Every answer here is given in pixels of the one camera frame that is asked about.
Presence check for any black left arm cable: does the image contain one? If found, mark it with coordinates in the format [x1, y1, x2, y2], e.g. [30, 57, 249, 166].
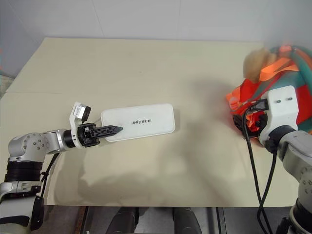
[39, 153, 60, 198]

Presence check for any dark rounded shape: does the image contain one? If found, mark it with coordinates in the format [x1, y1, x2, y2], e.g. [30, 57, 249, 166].
[105, 207, 140, 234]
[172, 207, 202, 234]

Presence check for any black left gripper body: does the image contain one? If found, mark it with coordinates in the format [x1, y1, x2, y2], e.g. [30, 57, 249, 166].
[78, 123, 101, 147]

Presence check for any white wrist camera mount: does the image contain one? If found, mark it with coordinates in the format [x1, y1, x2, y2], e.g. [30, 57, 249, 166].
[258, 85, 299, 147]
[68, 101, 92, 148]

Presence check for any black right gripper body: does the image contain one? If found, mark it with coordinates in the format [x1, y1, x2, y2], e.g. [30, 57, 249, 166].
[256, 113, 269, 129]

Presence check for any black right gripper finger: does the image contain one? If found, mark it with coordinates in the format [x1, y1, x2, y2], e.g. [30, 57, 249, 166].
[232, 114, 245, 140]

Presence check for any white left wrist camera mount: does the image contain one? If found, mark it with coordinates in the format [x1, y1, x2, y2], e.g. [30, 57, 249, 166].
[68, 101, 92, 148]

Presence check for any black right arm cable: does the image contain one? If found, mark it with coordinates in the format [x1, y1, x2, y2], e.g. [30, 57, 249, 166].
[243, 99, 278, 234]

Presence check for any orange and teal backpack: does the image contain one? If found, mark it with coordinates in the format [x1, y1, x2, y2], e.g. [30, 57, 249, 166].
[225, 43, 312, 140]

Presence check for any white rectangular box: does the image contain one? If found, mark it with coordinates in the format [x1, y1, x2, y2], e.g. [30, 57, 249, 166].
[100, 103, 176, 143]

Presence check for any tan fluffy plush charm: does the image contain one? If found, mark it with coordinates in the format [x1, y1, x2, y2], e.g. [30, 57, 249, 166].
[243, 47, 278, 83]

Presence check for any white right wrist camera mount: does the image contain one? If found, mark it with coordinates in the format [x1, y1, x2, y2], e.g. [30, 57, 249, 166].
[258, 85, 299, 147]

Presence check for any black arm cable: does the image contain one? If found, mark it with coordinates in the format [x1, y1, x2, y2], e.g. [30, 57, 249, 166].
[243, 99, 278, 234]
[39, 153, 60, 198]

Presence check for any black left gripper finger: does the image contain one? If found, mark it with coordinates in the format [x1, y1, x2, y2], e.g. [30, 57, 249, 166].
[94, 125, 124, 137]

